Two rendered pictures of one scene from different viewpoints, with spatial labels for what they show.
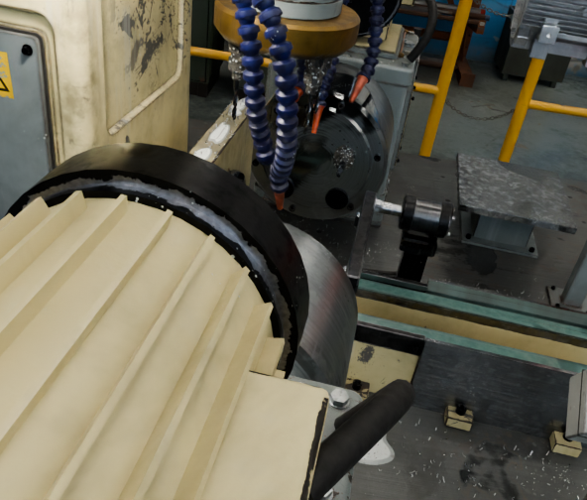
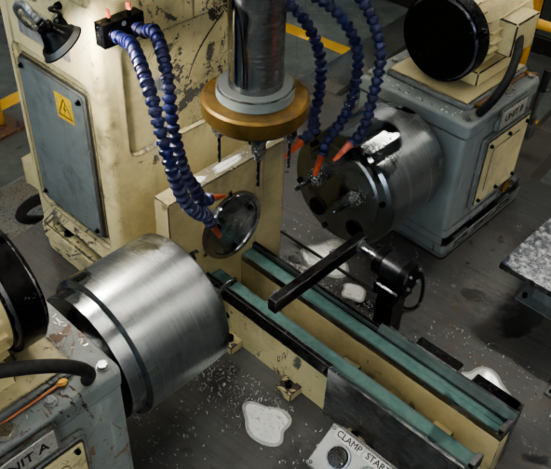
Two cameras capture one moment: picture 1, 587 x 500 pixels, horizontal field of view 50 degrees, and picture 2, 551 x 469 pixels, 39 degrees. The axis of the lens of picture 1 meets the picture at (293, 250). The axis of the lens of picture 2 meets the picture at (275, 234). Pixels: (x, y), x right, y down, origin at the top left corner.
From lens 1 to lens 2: 80 cm
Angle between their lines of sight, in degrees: 29
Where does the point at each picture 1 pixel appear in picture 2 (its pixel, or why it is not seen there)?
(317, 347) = (143, 337)
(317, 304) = (165, 312)
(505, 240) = not seen: outside the picture
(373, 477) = (252, 450)
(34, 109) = (83, 135)
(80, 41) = (102, 105)
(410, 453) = (293, 448)
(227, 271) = not seen: outside the picture
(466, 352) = (354, 389)
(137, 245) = not seen: outside the picture
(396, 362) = (315, 378)
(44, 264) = not seen: outside the picture
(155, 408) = not seen: outside the picture
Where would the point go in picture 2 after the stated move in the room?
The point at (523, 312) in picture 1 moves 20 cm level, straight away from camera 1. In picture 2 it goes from (446, 378) to (532, 340)
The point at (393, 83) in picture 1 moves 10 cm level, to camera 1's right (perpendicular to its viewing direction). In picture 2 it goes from (453, 134) to (498, 152)
